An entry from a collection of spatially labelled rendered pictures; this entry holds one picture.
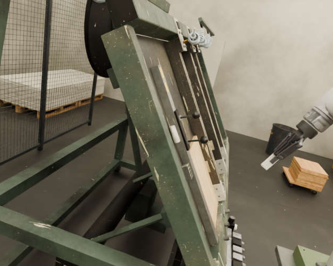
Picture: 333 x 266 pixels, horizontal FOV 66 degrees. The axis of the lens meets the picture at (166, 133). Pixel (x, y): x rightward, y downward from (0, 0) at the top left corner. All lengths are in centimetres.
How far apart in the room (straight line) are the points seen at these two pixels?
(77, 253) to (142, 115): 78
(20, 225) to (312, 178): 418
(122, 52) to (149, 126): 28
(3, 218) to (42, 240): 25
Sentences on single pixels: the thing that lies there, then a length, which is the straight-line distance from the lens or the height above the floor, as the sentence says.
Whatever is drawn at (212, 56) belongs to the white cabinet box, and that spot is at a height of 172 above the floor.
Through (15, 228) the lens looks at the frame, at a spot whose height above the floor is 78.
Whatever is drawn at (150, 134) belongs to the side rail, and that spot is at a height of 147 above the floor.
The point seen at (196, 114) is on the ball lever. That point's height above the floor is 155.
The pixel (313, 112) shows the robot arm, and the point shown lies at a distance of 108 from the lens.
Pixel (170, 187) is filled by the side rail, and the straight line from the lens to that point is 104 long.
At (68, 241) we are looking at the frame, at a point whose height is 79.
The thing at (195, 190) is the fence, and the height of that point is 116.
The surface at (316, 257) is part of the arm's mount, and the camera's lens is 191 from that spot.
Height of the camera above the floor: 182
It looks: 19 degrees down
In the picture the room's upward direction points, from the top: 13 degrees clockwise
